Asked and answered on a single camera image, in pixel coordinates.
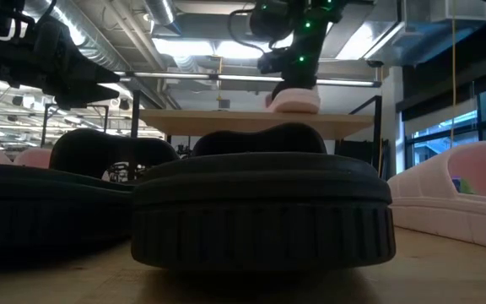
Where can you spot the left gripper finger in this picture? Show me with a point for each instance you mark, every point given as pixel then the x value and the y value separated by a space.
pixel 78 96
pixel 87 74

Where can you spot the black foam slide sandal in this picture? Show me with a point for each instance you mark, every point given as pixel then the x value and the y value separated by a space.
pixel 264 211
pixel 36 202

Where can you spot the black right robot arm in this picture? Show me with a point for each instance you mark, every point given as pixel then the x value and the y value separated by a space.
pixel 310 38

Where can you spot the wooden shelf board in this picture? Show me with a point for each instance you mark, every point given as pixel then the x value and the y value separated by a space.
pixel 234 122

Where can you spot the wooden shelf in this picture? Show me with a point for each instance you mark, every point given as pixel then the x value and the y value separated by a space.
pixel 135 126

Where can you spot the long ceiling light bar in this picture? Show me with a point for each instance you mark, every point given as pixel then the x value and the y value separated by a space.
pixel 175 76

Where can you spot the yellow-green cup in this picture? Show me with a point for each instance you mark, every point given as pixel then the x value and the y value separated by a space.
pixel 466 188

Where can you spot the large silver spiral duct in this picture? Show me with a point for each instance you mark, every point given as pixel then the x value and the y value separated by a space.
pixel 95 46

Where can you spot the thin black background frame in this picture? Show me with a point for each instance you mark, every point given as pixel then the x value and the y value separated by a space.
pixel 44 126

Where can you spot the small silver spiral duct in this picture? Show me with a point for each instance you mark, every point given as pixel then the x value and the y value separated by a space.
pixel 160 10

